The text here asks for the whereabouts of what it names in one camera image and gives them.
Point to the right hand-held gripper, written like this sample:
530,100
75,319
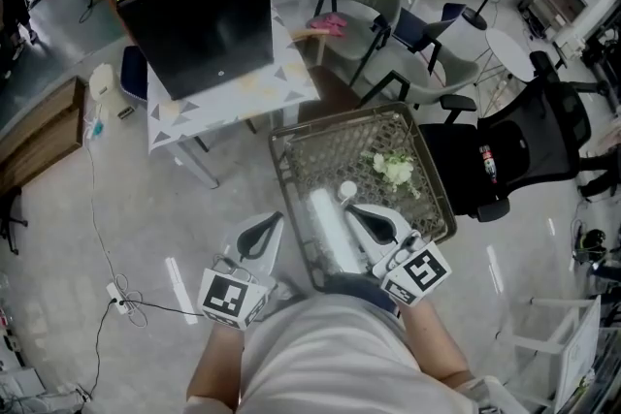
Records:
395,252

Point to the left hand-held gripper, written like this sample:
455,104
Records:
252,264

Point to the clear cotton swab container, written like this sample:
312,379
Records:
331,228

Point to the white round lid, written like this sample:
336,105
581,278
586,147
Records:
347,190

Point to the person's left forearm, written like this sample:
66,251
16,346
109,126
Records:
216,363

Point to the person's right forearm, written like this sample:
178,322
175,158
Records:
434,339

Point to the white artificial flowers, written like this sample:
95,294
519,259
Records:
395,167

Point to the person's white shirt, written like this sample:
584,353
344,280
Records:
335,354

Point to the dark bottle with red label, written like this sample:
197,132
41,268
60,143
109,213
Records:
488,162

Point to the white power strip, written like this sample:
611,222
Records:
117,298

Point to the black mesh office chair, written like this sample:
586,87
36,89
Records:
514,145

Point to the table with triangle-pattern cloth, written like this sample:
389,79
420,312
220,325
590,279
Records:
233,104

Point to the round white side table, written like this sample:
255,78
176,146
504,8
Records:
509,53

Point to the wooden chair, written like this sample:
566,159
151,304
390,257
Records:
310,36

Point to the pink cloth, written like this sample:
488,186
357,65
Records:
330,23

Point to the wooden cabinet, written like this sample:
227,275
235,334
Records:
39,136

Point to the black mini fridge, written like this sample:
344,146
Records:
194,14

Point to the grey storage cabinet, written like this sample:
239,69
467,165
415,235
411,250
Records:
558,0

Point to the grey armchair with black frame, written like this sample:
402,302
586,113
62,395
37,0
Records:
436,63
369,5

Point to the white frame stand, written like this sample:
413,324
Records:
567,344

